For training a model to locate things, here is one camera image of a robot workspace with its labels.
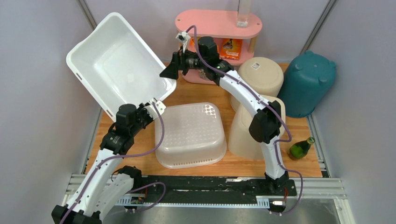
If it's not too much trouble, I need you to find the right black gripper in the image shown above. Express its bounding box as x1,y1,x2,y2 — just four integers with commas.
160,45,208,79

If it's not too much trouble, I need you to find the white square plastic bin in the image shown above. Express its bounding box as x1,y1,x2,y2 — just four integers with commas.
66,12,177,121

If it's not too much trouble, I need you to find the white perforated basket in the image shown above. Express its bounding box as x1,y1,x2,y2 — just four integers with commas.
155,102,227,169

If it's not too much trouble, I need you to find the beige round bucket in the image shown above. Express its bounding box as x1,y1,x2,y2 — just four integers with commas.
238,57,284,97

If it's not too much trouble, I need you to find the beige square waste bin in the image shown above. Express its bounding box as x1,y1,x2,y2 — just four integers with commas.
227,94,287,161

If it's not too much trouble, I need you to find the teal plastic bucket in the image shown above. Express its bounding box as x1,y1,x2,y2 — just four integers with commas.
277,50,337,118

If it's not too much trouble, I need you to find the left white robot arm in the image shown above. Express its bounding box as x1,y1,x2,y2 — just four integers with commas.
51,101,166,224

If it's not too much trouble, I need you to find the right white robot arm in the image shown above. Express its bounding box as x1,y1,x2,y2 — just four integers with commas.
160,34,289,195

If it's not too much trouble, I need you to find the orange snack box right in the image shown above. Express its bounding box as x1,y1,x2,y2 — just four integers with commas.
219,38,243,60

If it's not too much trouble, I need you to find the pink three-tier shelf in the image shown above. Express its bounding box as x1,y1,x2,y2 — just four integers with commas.
175,9,263,67

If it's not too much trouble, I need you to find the clear glass bottle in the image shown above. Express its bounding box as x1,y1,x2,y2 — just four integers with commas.
236,0,252,28

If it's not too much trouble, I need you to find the green bottle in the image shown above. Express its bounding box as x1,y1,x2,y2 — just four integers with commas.
288,137,315,160

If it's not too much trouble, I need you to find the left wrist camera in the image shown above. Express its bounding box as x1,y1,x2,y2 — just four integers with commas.
145,98,166,120

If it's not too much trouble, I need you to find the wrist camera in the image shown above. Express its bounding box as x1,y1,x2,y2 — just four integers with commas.
176,31,191,53
145,98,166,120

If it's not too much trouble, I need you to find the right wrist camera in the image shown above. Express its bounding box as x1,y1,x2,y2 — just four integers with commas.
176,31,191,53

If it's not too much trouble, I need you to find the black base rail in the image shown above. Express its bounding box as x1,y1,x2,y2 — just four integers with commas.
116,175,298,209

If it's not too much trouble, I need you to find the aluminium frame rail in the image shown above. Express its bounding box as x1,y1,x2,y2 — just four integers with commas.
63,174,356,224

